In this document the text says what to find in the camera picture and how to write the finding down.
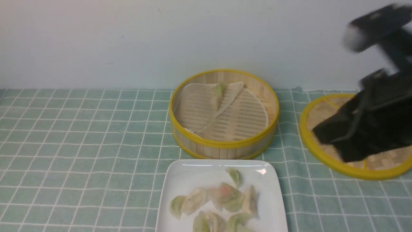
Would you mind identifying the green dumpling plate left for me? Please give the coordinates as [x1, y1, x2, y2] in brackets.
[169, 195, 186, 220]

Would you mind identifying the white steamer liner cloth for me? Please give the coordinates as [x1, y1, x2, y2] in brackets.
[172, 82, 269, 141]

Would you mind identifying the green dumpling plate bottom-left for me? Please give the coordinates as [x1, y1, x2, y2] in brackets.
[192, 211, 210, 232]

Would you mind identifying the pale dumpling plate centre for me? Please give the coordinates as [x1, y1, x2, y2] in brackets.
[205, 188, 219, 204]

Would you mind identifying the pale dumpling plate bottom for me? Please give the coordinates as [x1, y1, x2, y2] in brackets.
[206, 211, 226, 232]

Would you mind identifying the pale dumpling plate left-centre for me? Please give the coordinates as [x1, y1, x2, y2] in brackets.
[181, 188, 207, 215]

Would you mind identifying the bamboo steamer basket yellow rim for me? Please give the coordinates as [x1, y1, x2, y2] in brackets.
[169, 69, 280, 160]

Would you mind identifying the green dumpling plate bottom-right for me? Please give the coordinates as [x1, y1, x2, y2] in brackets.
[225, 213, 254, 232]

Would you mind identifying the green checkered tablecloth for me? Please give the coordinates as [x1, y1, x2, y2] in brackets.
[0, 88, 412, 232]

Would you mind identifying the woven bamboo steamer lid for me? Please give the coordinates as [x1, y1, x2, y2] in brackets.
[299, 93, 412, 180]

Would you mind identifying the white square plate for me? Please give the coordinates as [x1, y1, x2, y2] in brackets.
[155, 159, 288, 232]

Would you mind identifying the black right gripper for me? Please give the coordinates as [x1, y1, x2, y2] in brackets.
[312, 27, 412, 163]

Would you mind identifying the pale dumpling in steamer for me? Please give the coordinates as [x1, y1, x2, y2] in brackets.
[210, 82, 228, 110]

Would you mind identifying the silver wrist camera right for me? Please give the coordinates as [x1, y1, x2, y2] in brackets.
[342, 3, 411, 53]

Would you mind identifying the pale dumpling plate right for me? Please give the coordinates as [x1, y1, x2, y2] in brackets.
[242, 185, 258, 217]

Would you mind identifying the pink-filled dumpling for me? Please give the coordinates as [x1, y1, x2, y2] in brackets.
[212, 182, 241, 210]

